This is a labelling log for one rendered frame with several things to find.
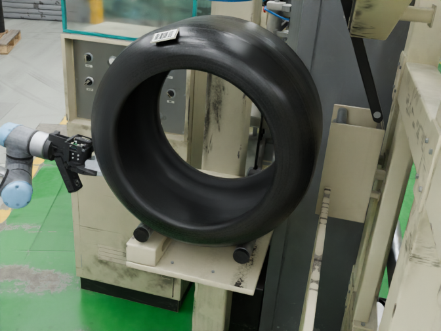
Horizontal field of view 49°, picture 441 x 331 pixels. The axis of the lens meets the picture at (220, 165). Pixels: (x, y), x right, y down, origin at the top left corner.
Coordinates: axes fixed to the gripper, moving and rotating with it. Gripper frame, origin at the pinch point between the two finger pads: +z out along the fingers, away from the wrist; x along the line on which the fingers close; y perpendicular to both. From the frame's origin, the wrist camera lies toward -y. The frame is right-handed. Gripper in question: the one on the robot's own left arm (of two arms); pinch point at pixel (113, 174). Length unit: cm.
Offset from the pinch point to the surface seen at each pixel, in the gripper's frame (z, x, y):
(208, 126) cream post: 18.0, 27.9, 10.7
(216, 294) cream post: 33, 28, -53
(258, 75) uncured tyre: 35, -11, 41
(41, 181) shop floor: -123, 157, -118
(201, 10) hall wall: -228, 866, -88
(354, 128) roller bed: 60, 21, 25
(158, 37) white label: 11.6, -10.7, 43.1
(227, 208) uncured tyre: 32.2, 11.7, -6.5
